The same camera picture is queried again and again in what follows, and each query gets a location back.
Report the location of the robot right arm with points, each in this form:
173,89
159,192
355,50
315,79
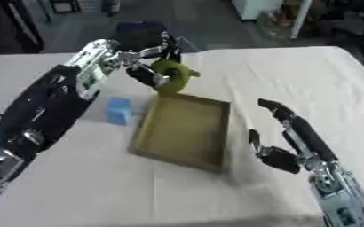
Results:
340,198

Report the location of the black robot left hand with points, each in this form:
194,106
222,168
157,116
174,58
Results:
149,75

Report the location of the dark blue chair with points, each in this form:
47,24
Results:
138,35

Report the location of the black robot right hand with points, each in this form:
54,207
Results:
299,136

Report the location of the tan cardboard box green inside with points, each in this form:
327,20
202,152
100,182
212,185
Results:
182,130

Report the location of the blue cube block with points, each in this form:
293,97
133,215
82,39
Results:
119,110

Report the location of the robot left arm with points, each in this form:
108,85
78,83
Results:
50,106

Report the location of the black furniture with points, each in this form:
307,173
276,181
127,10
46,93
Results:
11,25

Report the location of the white cabinet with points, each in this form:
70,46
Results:
255,8

